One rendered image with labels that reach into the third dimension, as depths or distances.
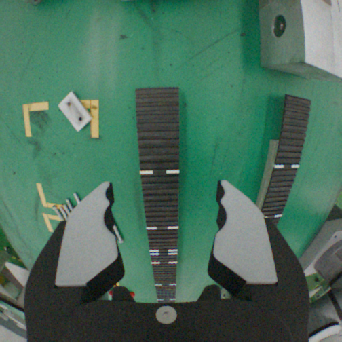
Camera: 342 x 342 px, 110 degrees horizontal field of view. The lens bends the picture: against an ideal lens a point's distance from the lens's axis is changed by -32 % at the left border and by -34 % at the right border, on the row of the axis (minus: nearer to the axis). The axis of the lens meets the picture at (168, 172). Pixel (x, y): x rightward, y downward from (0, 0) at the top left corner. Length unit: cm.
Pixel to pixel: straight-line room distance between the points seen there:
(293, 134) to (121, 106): 24
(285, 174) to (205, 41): 23
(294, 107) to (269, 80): 5
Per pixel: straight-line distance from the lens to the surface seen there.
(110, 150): 27
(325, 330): 59
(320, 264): 64
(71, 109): 26
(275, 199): 32
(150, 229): 29
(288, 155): 29
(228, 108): 26
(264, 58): 27
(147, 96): 21
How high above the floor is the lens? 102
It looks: 63 degrees down
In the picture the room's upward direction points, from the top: 177 degrees clockwise
